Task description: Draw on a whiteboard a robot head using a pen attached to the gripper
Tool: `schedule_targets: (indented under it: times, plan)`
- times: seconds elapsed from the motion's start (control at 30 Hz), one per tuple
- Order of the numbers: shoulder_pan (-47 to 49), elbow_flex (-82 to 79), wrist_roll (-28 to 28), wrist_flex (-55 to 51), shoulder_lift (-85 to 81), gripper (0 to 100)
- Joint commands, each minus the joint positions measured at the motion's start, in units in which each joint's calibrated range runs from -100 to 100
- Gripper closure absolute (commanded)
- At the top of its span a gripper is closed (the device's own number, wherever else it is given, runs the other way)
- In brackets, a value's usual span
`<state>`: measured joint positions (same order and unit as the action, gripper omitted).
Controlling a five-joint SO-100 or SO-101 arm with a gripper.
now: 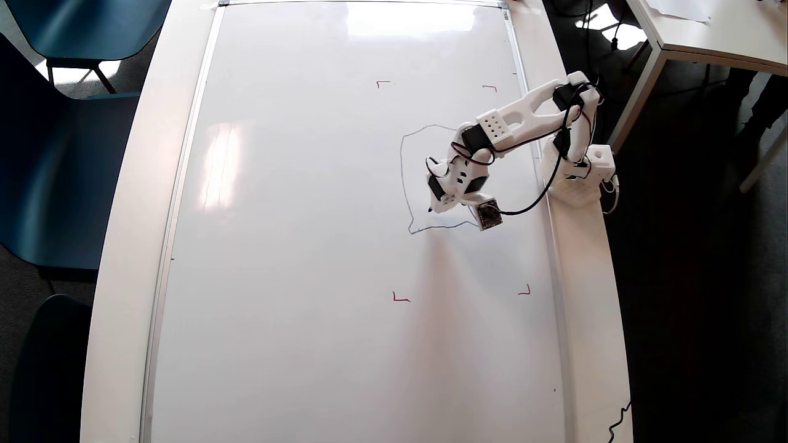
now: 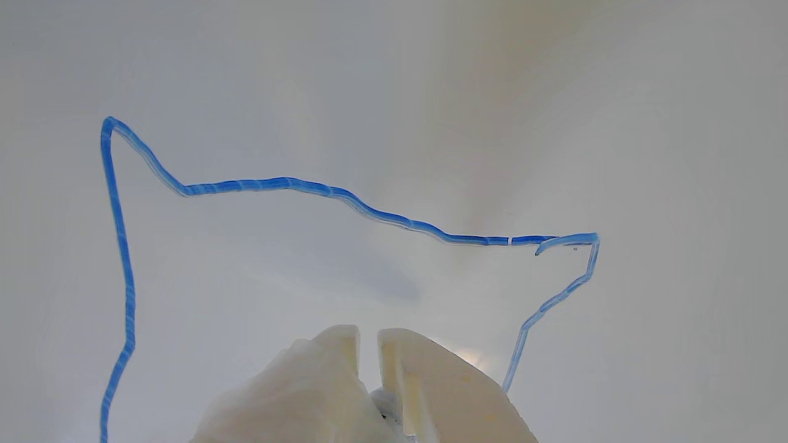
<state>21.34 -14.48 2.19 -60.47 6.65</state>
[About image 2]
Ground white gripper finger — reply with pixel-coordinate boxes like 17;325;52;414
377;328;537;443
191;324;395;443

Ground large whiteboard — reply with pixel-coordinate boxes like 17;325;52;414
0;0;788;443

